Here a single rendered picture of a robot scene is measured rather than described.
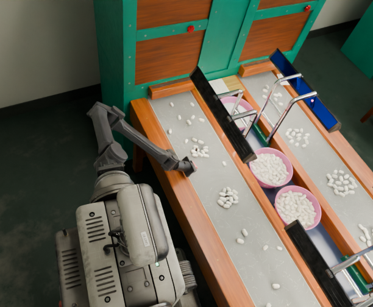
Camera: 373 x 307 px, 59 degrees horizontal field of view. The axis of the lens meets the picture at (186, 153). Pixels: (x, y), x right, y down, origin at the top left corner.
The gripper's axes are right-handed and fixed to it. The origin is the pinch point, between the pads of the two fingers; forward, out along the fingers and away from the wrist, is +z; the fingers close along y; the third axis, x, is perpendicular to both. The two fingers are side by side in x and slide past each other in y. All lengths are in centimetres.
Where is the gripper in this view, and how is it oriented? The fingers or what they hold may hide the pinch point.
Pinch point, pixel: (195, 167)
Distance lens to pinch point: 189.4
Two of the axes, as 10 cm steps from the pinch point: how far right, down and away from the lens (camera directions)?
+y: -4.2, -7.9, 4.4
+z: 6.0, 1.3, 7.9
